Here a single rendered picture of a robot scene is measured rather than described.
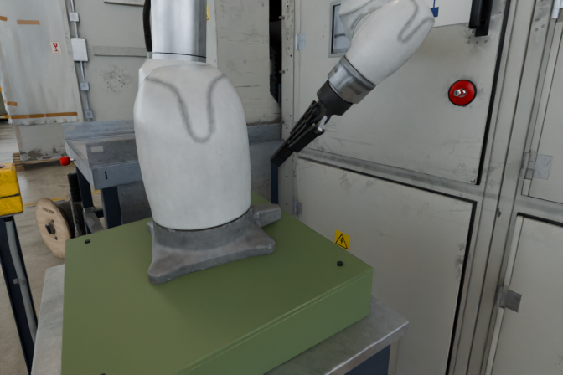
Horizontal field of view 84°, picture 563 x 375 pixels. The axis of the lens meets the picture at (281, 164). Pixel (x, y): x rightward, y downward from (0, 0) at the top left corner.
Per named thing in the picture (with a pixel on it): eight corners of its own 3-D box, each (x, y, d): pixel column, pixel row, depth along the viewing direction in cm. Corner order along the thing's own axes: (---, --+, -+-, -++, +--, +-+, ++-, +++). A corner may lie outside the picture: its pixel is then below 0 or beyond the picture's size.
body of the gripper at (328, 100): (326, 73, 68) (299, 104, 73) (328, 88, 61) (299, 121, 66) (351, 93, 71) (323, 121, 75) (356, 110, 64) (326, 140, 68)
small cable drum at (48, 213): (38, 250, 207) (27, 193, 197) (74, 237, 225) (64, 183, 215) (72, 267, 188) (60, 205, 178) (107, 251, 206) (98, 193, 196)
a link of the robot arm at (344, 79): (346, 64, 58) (325, 88, 61) (380, 92, 61) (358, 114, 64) (341, 49, 65) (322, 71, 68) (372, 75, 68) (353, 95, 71)
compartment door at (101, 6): (82, 131, 155) (56, -37, 137) (210, 125, 179) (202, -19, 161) (80, 133, 149) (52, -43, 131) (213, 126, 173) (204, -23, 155)
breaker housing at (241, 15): (221, 129, 113) (214, -21, 101) (170, 118, 150) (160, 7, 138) (319, 119, 144) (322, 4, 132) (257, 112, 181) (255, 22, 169)
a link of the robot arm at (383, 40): (384, 95, 60) (373, 73, 71) (455, 28, 53) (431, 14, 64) (343, 60, 57) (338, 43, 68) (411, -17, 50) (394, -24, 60)
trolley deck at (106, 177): (95, 190, 85) (91, 168, 83) (66, 152, 131) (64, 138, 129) (285, 155, 126) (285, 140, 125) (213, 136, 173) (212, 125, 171)
